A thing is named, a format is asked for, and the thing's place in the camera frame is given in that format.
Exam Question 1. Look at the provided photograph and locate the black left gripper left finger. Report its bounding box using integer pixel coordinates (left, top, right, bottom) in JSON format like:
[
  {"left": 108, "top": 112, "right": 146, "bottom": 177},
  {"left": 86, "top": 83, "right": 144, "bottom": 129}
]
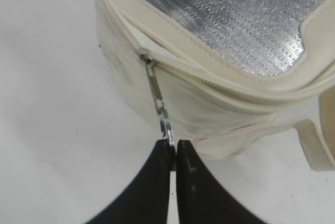
[{"left": 88, "top": 139, "right": 174, "bottom": 224}]

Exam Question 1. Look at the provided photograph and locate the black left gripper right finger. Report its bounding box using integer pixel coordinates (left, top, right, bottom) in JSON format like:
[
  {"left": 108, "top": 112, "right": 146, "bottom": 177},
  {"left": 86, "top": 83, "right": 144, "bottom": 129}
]
[{"left": 175, "top": 140, "right": 285, "bottom": 224}]

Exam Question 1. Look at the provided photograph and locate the cream canvas zipper bag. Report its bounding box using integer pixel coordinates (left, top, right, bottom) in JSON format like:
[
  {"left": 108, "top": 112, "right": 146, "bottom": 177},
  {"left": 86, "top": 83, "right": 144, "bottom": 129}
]
[{"left": 95, "top": 0, "right": 334, "bottom": 171}]

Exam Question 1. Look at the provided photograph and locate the silver zipper pull ring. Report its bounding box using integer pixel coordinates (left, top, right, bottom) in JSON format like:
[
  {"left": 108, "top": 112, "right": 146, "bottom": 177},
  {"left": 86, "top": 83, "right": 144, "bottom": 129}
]
[{"left": 140, "top": 52, "right": 176, "bottom": 172}]

